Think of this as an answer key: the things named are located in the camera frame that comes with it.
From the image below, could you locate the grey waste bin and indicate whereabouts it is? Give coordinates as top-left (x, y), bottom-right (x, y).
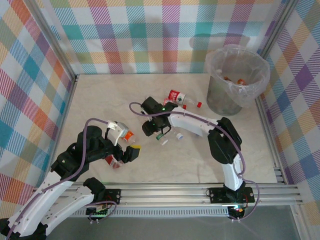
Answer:
top-left (206, 72), bottom-right (244, 116)

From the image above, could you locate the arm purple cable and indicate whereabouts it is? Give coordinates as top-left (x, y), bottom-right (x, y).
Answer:
top-left (6, 118), bottom-right (118, 238)
top-left (129, 101), bottom-right (260, 222)

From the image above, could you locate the clear bottle white green label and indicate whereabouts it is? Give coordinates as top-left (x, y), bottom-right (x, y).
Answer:
top-left (155, 132), bottom-right (169, 146)

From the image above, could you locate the large red white label bottle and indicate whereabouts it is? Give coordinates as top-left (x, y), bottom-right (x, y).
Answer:
top-left (167, 89), bottom-right (203, 108)

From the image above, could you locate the controller circuit board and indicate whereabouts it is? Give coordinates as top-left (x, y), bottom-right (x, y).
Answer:
top-left (85, 206), bottom-right (111, 219)
top-left (227, 205), bottom-right (245, 216)

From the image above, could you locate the clear unlabelled bottle white cap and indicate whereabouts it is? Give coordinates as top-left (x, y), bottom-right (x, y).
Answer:
top-left (171, 129), bottom-right (185, 141)

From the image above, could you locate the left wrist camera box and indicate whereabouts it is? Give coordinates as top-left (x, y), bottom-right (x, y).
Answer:
top-left (106, 121), bottom-right (130, 147)

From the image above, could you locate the aluminium frame post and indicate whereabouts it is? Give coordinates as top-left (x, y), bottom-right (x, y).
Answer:
top-left (257, 0), bottom-right (300, 60)
top-left (23, 0), bottom-right (80, 85)

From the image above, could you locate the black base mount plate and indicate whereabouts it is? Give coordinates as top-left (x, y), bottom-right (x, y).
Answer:
top-left (102, 188), bottom-right (122, 206)
top-left (208, 186), bottom-right (256, 204)

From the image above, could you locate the orange label short bottle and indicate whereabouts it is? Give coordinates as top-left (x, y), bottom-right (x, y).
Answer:
top-left (121, 131), bottom-right (138, 143)

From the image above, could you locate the grey lined trash bin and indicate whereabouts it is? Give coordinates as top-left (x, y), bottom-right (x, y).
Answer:
top-left (204, 44), bottom-right (271, 109)

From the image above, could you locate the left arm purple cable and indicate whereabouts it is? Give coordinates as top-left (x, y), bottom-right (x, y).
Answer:
top-left (6, 118), bottom-right (118, 238)

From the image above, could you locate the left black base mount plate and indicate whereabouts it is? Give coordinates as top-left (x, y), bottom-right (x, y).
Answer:
top-left (102, 188), bottom-right (122, 206)

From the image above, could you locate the grey slotted cable duct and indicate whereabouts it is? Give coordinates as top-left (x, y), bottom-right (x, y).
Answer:
top-left (72, 209), bottom-right (231, 218)

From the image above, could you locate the right controller circuit board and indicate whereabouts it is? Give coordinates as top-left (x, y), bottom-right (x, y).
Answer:
top-left (227, 205), bottom-right (245, 216)

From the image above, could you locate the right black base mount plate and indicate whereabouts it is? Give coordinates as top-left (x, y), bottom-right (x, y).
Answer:
top-left (208, 186), bottom-right (256, 204)

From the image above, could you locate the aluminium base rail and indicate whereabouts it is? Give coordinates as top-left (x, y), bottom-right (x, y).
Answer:
top-left (32, 181), bottom-right (304, 208)

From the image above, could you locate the left controller circuit board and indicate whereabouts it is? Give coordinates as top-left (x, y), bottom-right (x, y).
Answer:
top-left (85, 206), bottom-right (111, 219)

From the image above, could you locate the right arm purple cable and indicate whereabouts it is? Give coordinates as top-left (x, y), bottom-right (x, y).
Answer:
top-left (129, 101), bottom-right (260, 222)

